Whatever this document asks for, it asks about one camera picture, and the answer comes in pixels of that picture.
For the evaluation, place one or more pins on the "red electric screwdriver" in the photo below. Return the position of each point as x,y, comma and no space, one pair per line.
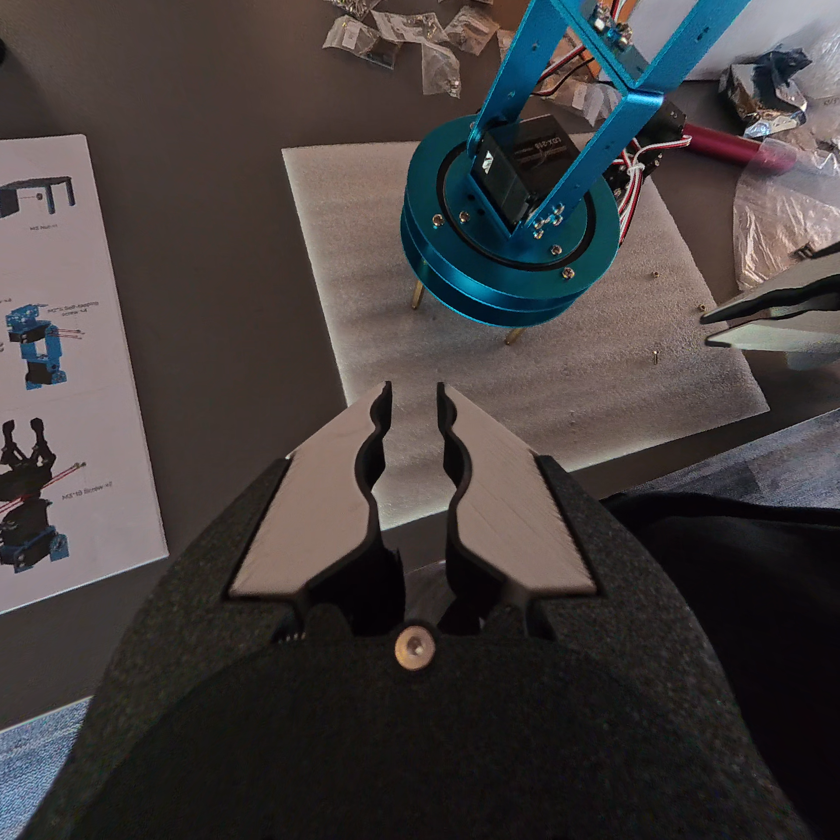
735,148

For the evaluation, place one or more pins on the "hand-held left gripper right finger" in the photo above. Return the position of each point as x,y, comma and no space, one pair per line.
518,525

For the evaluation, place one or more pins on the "large white cardboard box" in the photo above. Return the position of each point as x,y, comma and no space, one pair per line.
754,33

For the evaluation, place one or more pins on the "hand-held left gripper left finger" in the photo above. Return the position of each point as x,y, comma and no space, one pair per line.
308,525

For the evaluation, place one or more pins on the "printed instruction sheet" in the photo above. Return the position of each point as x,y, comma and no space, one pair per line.
65,394

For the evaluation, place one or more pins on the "white foam mat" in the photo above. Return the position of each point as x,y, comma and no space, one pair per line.
590,394

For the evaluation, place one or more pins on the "large clear parts bag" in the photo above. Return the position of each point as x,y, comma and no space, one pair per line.
781,210

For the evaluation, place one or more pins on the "pile of clear parts bags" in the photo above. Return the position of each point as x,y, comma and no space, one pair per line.
394,33

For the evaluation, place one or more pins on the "blue toy robot arm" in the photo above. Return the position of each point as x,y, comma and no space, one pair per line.
459,262

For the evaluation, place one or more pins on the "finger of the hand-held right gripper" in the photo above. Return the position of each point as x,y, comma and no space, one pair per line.
807,282
787,336

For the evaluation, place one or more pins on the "bag of brass standoffs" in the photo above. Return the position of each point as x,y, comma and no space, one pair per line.
761,92

